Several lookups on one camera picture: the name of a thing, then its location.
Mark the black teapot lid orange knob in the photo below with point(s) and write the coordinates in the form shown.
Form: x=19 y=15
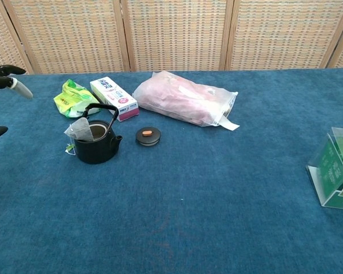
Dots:
x=147 y=137

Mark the woven bamboo folding screen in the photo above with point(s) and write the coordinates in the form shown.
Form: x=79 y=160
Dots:
x=171 y=34

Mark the white pink toothpaste box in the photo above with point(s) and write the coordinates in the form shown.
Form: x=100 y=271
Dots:
x=114 y=95

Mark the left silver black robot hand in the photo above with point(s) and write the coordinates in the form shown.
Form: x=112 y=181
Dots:
x=0 y=81

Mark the clear box of green sachets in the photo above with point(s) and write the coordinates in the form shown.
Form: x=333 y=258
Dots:
x=333 y=168

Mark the pink cloth in clear bag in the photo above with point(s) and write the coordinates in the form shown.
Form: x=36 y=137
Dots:
x=183 y=98

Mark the blue carpet table cloth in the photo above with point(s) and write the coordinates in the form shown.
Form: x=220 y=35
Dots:
x=188 y=199

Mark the green yellow snack packet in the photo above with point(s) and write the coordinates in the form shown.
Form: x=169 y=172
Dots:
x=70 y=101

